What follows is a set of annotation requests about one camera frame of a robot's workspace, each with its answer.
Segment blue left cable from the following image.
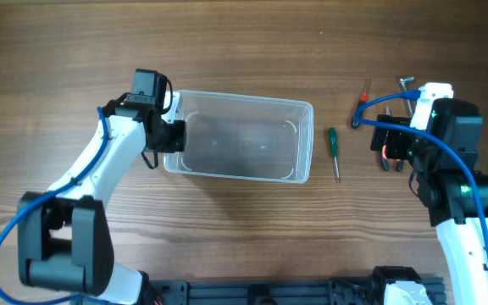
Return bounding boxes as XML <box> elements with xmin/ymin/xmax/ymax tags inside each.
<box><xmin>0</xmin><ymin>105</ymin><xmax>114</xmax><ymax>305</ymax></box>

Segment clear plastic container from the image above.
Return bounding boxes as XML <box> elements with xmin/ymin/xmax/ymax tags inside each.
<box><xmin>164</xmin><ymin>90</ymin><xmax>314</xmax><ymax>184</ymax></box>

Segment green handled screwdriver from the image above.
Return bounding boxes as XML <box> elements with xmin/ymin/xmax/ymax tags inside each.
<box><xmin>328</xmin><ymin>127</ymin><xmax>341</xmax><ymax>183</ymax></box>

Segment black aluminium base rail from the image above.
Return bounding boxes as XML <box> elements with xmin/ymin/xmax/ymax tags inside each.
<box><xmin>151</xmin><ymin>276</ymin><xmax>446</xmax><ymax>305</ymax></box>

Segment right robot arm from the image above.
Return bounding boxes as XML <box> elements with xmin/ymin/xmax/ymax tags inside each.
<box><xmin>370</xmin><ymin>97</ymin><xmax>488</xmax><ymax>304</ymax></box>

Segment orange black needle-nose pliers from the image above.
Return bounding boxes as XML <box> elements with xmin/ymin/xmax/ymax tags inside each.
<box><xmin>380</xmin><ymin>106</ymin><xmax>406</xmax><ymax>173</ymax></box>

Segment black red-collar screwdriver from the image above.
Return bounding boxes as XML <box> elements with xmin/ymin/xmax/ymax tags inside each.
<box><xmin>351</xmin><ymin>79</ymin><xmax>371</xmax><ymax>130</ymax></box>

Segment silver L-shaped socket wrench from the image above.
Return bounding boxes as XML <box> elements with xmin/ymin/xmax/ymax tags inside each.
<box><xmin>399</xmin><ymin>75</ymin><xmax>415</xmax><ymax>116</ymax></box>

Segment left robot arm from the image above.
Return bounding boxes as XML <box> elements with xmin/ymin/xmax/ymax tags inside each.
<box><xmin>17</xmin><ymin>69</ymin><xmax>186</xmax><ymax>304</ymax></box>

